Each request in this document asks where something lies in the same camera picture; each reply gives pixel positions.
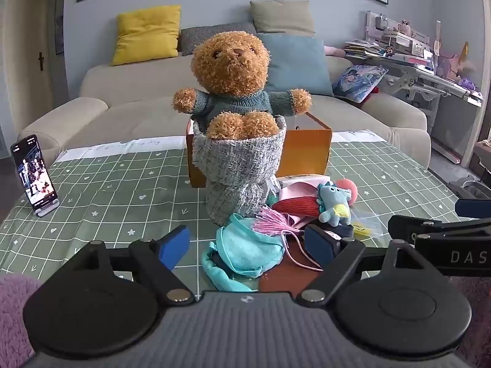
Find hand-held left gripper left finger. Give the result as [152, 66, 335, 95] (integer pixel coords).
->
[77, 224, 194, 307]

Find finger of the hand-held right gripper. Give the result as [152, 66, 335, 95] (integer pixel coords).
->
[456, 197, 491, 220]
[387, 215, 491, 246]

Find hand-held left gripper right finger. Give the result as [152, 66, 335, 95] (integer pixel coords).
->
[295, 223, 420, 304]

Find pink cord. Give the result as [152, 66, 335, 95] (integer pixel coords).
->
[281, 229, 323, 273]

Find blue plush toy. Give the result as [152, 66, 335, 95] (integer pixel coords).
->
[316, 181, 353, 227]

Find clear bag yellow smiley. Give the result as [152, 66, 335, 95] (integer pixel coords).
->
[345, 210, 381, 239]

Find red knitted cloth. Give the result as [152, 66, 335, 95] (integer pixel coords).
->
[273, 195, 320, 216]

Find pink tassel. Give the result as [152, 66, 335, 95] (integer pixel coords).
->
[260, 206, 297, 235]

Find pink cloth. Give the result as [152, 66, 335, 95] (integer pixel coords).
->
[279, 183, 320, 205]

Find white printed soft packet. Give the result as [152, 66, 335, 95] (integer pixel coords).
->
[276, 174, 327, 192]

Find teal plush pouch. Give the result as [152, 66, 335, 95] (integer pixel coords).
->
[201, 213, 285, 293]

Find orange cardboard box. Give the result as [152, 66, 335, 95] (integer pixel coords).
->
[186, 110, 333, 188]

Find grey knitted wrap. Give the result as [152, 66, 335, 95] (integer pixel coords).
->
[192, 115, 288, 227]

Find brown teddy bear green sweater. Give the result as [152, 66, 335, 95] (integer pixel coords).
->
[172, 32, 312, 140]

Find grey chair base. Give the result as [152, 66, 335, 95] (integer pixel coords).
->
[448, 174, 488, 200]

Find white study desk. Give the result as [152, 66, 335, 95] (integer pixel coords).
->
[345, 11, 485, 165]

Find grey phone stand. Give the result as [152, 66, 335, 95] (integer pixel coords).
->
[33, 198, 61, 218]

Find beige sofa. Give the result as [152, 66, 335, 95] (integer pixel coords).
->
[17, 52, 432, 169]

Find illustrated book on sofa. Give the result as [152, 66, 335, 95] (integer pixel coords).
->
[332, 64, 389, 103]

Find black smartphone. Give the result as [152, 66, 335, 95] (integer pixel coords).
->
[10, 134, 59, 212]

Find light blue pillow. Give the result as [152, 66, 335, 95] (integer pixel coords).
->
[256, 33, 334, 97]

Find stack of books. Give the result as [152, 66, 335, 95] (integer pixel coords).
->
[343, 40, 388, 60]

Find grey striped pillow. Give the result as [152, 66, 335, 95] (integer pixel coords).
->
[180, 23, 257, 56]

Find yellow pillow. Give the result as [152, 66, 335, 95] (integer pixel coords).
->
[111, 5, 182, 67]

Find beige pillow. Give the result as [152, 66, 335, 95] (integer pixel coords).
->
[250, 0, 316, 38]

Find cream door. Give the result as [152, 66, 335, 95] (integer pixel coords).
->
[2, 0, 58, 158]

